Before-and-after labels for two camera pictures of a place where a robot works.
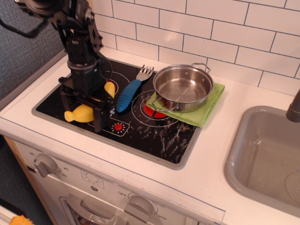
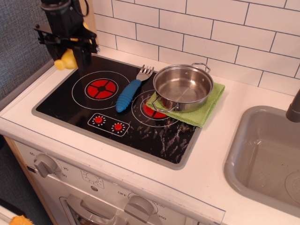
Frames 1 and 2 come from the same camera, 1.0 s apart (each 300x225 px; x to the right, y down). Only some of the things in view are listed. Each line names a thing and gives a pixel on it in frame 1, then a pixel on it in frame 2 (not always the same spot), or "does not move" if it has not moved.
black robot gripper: (86, 83) to (65, 19)
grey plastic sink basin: (262, 161) does not move
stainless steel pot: (184, 87) does not move
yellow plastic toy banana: (84, 113) to (68, 60)
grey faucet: (293, 113) does not move
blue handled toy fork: (129, 93) does not move
